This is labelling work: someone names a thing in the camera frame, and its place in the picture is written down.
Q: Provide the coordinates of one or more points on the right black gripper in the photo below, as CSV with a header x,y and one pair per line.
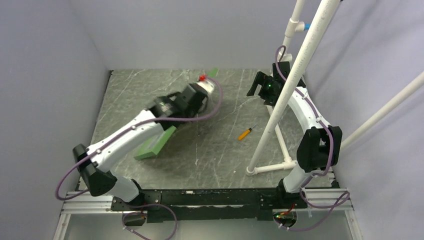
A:
x,y
262,78

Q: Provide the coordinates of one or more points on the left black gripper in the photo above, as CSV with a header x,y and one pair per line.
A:
x,y
197,110

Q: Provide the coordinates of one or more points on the orange handled screwdriver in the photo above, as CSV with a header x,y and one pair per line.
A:
x,y
245,133

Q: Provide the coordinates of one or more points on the green wooden picture frame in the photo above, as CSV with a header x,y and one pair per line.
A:
x,y
153,145

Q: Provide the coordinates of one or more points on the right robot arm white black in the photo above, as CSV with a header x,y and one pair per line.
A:
x,y
319,148

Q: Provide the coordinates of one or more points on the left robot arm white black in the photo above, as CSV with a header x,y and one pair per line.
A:
x,y
97,160

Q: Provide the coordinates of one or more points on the white PVC pipe stand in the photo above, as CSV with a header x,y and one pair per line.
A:
x,y
319,24

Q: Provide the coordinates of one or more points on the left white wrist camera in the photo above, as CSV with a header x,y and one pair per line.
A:
x,y
206,84

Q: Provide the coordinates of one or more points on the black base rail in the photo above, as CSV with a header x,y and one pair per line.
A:
x,y
162,205

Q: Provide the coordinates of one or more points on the aluminium frame rail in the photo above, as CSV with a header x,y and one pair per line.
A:
x,y
317,199

